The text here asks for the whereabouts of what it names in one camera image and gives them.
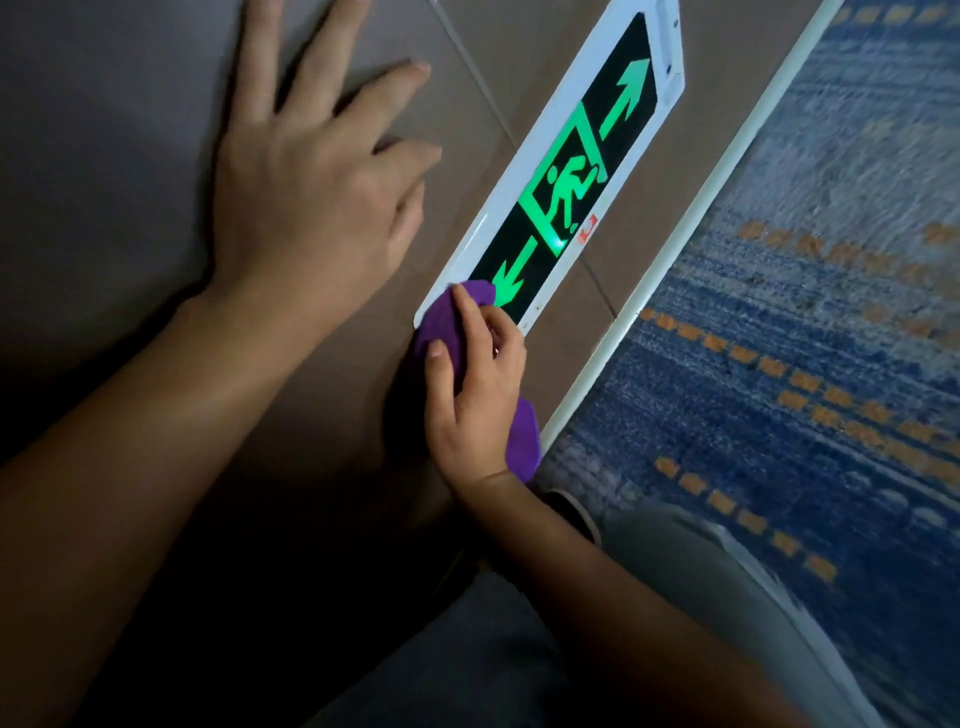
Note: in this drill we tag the person's right hand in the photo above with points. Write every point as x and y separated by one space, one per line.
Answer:
480 427

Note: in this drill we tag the person's left hand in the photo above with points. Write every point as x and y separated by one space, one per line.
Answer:
300 210

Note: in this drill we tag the purple cleaning cloth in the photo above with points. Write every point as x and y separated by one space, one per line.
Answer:
441 319

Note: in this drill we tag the green illuminated exit sign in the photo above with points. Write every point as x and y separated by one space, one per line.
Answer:
622 97

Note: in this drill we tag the person's right forearm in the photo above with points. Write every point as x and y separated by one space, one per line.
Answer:
600 615

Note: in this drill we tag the person's left forearm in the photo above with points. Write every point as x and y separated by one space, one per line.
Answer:
112 487

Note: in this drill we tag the person's right dark shoe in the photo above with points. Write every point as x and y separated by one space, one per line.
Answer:
574 514

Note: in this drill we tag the person's grey trousers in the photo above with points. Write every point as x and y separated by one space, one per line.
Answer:
712 585

